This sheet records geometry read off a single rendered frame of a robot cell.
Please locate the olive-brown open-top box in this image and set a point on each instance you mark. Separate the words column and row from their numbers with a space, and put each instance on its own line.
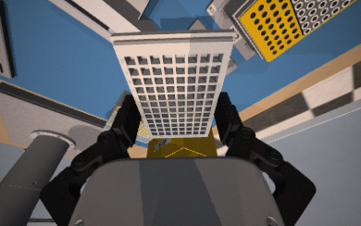
column 172, row 147

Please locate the blue flat mat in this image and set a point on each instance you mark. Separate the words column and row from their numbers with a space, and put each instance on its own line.
column 59, row 57

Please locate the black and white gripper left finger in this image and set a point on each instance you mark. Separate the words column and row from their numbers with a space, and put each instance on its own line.
column 61, row 195

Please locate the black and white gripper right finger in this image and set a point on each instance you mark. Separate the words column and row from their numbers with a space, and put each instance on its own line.
column 294, row 190

